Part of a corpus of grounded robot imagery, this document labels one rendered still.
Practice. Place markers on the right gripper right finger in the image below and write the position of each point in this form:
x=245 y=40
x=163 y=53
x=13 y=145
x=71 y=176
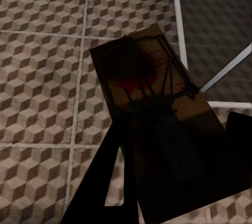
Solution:
x=239 y=128

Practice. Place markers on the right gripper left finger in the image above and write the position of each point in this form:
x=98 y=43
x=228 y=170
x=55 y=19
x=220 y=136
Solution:
x=88 y=203

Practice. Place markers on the shower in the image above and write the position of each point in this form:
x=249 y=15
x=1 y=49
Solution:
x=218 y=76

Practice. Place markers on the mousetrap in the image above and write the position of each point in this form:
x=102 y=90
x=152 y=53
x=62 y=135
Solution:
x=184 y=158

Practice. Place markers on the door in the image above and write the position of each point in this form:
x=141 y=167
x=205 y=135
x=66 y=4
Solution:
x=234 y=86
x=215 y=32

